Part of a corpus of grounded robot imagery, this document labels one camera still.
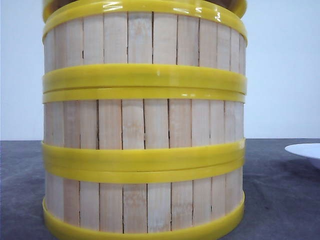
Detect bamboo steamer lid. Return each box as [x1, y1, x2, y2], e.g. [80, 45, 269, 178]
[42, 0, 247, 22]

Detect front bamboo steamer basket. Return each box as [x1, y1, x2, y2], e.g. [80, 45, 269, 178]
[42, 168, 245, 240]

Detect white plate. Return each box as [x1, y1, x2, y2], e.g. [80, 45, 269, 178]
[284, 143, 320, 160]

